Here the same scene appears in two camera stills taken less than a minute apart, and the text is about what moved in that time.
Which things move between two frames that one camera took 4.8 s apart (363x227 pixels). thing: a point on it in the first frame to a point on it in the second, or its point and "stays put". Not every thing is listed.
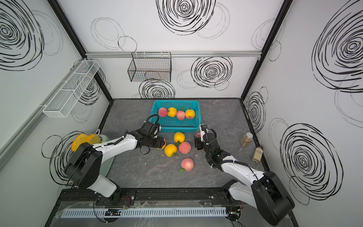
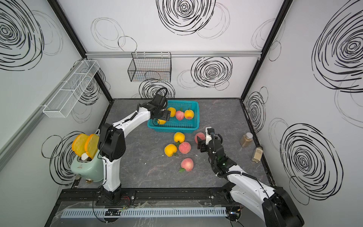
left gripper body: x=154 y=142 to x=164 y=115
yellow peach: x=164 y=145 to x=161 y=122
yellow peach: x=172 y=112 stays put
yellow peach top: x=179 y=136 stays put
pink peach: x=180 y=115 stays put
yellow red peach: x=190 y=114 stays put
